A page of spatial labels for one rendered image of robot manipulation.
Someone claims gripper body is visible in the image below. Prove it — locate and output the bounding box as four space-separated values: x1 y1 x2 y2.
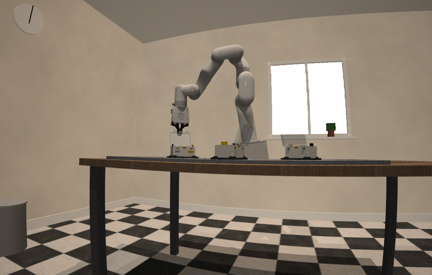
171 106 189 125

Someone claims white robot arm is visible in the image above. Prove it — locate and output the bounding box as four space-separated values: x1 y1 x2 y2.
172 45 260 143

